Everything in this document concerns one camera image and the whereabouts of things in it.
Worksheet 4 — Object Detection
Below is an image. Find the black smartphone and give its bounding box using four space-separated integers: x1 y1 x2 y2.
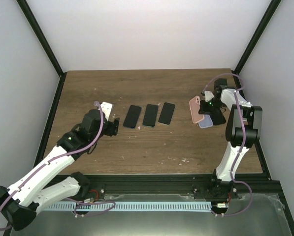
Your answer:
158 102 175 125
142 104 159 127
123 105 142 129

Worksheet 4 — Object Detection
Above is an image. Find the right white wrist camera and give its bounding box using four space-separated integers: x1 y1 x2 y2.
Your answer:
201 90 214 102

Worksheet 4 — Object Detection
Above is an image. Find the left black frame post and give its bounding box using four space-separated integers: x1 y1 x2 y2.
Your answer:
16 0 64 77

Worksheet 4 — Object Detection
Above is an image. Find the phone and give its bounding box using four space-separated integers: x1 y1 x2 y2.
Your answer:
189 96 204 124
198 115 213 129

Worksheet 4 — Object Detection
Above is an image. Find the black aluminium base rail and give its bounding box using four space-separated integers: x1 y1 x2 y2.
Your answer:
50 173 280 200

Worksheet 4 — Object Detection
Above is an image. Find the black phone case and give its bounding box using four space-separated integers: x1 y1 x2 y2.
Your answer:
210 110 226 126

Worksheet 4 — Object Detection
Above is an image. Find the black frame post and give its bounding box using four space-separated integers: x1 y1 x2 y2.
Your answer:
16 0 64 77
234 0 281 74

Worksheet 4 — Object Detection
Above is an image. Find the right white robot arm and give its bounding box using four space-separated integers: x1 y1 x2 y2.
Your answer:
198 77 262 198

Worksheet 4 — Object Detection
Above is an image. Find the right black frame post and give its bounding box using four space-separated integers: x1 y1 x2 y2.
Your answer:
234 0 281 74

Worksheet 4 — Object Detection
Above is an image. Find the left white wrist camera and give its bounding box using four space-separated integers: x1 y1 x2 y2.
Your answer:
100 102 113 121

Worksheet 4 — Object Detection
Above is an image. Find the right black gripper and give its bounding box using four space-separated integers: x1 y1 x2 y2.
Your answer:
199 98 225 115

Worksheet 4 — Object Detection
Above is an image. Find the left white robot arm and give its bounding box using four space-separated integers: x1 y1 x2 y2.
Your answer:
0 102 119 231

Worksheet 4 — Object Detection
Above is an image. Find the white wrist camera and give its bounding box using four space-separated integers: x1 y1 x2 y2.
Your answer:
100 102 113 121
201 90 214 102

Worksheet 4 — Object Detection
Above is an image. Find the light blue slotted cable duct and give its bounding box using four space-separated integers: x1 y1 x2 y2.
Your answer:
45 201 212 212

